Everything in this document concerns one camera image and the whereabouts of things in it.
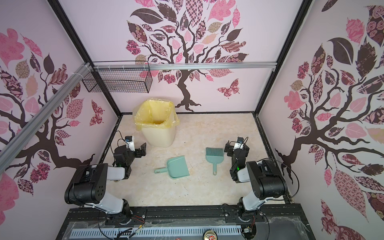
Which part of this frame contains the green hand brush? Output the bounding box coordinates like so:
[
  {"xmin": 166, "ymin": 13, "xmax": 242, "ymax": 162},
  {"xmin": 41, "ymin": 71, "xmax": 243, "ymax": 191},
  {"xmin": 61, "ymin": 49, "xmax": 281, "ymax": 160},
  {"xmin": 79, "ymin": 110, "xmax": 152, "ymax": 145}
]
[{"xmin": 205, "ymin": 148, "xmax": 224, "ymax": 176}]

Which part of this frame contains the green plastic dustpan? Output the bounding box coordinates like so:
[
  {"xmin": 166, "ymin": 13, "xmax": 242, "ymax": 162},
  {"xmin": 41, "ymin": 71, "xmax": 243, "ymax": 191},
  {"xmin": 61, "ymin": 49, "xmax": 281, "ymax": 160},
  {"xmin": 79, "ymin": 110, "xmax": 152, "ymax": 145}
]
[{"xmin": 154, "ymin": 156, "xmax": 190, "ymax": 179}]

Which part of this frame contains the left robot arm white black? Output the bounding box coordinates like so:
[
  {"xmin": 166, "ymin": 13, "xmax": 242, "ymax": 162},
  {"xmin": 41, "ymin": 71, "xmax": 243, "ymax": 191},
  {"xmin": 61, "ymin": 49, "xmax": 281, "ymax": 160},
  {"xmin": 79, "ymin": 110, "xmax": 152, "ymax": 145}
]
[{"xmin": 64, "ymin": 143, "xmax": 147, "ymax": 225}]

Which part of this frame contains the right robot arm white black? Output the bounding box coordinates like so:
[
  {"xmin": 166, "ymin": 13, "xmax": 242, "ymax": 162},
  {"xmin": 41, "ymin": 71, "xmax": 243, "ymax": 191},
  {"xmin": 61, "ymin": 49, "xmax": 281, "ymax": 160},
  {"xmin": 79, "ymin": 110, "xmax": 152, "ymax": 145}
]
[{"xmin": 224, "ymin": 139, "xmax": 288, "ymax": 216}]

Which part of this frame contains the cream trash bin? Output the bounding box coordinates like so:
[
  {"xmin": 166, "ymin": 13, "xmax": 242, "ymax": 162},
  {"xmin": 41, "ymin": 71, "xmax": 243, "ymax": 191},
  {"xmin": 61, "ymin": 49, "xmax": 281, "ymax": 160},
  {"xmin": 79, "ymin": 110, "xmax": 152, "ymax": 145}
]
[{"xmin": 141, "ymin": 126, "xmax": 177, "ymax": 148}]

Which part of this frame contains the yellow bin liner bag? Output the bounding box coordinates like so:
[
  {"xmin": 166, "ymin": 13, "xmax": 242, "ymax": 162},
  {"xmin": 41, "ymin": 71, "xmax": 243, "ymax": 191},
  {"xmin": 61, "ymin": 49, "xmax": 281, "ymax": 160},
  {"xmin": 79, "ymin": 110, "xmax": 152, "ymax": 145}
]
[{"xmin": 133, "ymin": 99, "xmax": 180, "ymax": 131}]

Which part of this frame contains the metal can top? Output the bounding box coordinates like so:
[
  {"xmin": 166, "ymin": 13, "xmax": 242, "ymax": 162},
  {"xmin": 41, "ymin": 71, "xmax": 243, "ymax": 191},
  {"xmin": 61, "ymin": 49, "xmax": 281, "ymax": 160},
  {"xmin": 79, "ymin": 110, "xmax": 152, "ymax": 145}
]
[{"xmin": 203, "ymin": 230, "xmax": 218, "ymax": 240}]

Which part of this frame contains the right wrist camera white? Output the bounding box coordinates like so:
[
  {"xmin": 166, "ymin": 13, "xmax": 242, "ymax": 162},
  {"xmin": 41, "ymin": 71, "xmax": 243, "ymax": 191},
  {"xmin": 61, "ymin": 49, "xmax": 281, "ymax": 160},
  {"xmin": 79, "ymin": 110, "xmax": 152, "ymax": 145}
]
[{"xmin": 234, "ymin": 137, "xmax": 245, "ymax": 150}]

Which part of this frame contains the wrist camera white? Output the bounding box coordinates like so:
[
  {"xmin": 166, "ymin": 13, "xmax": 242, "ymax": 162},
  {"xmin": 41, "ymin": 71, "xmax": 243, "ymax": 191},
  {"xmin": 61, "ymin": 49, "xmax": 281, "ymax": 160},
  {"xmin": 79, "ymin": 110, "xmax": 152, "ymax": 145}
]
[
  {"xmin": 234, "ymin": 137, "xmax": 245, "ymax": 150},
  {"xmin": 125, "ymin": 136, "xmax": 135, "ymax": 152}
]

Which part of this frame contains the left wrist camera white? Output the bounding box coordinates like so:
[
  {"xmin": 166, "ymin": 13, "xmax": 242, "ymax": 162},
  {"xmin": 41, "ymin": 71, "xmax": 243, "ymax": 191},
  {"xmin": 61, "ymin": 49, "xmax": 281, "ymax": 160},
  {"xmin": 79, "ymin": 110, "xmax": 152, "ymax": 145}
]
[{"xmin": 125, "ymin": 136, "xmax": 135, "ymax": 152}]

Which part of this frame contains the black wire basket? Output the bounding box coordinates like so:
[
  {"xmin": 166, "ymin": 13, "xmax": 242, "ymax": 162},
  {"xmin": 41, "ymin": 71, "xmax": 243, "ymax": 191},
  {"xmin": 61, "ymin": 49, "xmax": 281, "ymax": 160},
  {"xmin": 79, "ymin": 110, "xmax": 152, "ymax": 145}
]
[{"xmin": 82, "ymin": 60, "xmax": 153, "ymax": 94}]

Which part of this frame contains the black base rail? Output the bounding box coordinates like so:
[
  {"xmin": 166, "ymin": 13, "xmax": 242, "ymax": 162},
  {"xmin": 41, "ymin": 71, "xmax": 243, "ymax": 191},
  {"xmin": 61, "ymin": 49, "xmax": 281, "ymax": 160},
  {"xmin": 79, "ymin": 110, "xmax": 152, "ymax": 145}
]
[{"xmin": 57, "ymin": 204, "xmax": 315, "ymax": 240}]

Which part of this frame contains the white slotted cable duct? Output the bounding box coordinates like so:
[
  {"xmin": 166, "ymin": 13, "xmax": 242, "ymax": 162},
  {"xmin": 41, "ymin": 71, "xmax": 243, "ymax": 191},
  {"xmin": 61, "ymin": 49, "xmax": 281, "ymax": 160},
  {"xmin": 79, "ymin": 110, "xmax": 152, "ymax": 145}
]
[{"xmin": 64, "ymin": 226, "xmax": 242, "ymax": 240}]

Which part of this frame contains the aluminium rail back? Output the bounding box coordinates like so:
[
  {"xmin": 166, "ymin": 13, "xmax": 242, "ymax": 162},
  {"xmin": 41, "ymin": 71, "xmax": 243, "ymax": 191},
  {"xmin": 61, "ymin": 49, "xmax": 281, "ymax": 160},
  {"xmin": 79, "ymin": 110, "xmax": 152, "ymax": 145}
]
[{"xmin": 93, "ymin": 62, "xmax": 277, "ymax": 71}]

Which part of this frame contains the aluminium rail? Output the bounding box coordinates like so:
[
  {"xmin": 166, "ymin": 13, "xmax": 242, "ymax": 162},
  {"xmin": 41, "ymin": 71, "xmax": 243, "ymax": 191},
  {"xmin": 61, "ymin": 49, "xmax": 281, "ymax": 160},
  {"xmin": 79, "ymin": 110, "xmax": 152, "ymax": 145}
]
[
  {"xmin": 93, "ymin": 62, "xmax": 277, "ymax": 71},
  {"xmin": 1, "ymin": 63, "xmax": 92, "ymax": 173}
]

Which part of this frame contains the aluminium rail left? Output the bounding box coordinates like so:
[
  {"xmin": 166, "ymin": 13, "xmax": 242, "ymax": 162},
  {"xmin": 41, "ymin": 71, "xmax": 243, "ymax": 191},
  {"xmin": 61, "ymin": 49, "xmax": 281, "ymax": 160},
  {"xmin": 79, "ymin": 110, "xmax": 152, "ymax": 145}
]
[{"xmin": 1, "ymin": 63, "xmax": 92, "ymax": 173}]

